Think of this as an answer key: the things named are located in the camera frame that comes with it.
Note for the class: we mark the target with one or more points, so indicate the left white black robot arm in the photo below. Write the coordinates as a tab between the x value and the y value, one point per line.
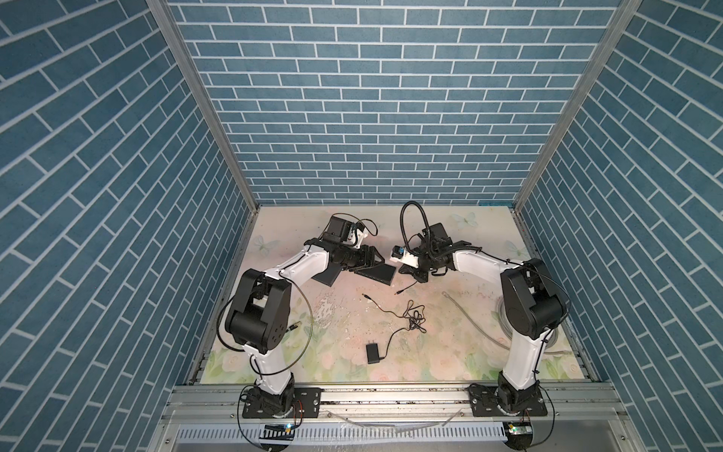
259	311

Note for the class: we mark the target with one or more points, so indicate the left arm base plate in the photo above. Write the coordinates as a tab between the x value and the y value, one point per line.
259	404

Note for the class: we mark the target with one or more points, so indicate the black loose power adapter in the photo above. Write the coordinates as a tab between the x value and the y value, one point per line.
372	353

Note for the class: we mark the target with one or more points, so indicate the aluminium front rail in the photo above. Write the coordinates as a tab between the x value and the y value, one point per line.
379	402

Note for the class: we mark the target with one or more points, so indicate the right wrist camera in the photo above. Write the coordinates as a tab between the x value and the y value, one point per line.
436	232

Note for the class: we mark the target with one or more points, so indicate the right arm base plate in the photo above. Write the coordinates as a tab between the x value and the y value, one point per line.
501	401

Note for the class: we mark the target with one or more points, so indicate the black ribbed network switch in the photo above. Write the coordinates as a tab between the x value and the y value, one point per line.
382	273

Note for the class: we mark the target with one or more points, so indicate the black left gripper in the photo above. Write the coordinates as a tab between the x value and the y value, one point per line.
365	260

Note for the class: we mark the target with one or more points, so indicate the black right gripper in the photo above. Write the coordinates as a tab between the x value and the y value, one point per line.
409	269

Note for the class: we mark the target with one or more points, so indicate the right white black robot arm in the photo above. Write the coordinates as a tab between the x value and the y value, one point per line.
535	304

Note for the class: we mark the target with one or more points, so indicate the white slotted cable duct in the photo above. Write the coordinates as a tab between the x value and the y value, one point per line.
341	434

